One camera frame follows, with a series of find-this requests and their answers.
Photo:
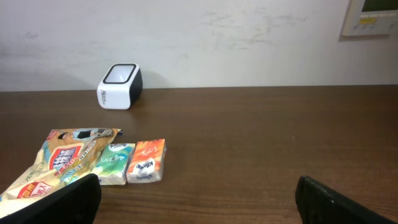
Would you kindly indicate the beige snack bag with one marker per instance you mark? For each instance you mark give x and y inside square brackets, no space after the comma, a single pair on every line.
[66,156]

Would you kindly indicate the beige wall control panel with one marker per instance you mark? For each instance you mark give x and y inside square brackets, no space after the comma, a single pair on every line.
[370,17]

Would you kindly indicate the green tissue pack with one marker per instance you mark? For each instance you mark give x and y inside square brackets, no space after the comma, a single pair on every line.
[112,165]

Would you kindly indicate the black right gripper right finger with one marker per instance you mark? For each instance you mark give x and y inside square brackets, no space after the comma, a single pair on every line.
[319,204]

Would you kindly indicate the orange tissue pack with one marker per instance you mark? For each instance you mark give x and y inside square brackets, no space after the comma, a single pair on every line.
[147,162]

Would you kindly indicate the white barcode scanner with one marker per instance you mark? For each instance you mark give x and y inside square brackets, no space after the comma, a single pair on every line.
[120,87]

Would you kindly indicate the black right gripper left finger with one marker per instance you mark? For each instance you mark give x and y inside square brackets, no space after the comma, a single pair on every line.
[75,203]

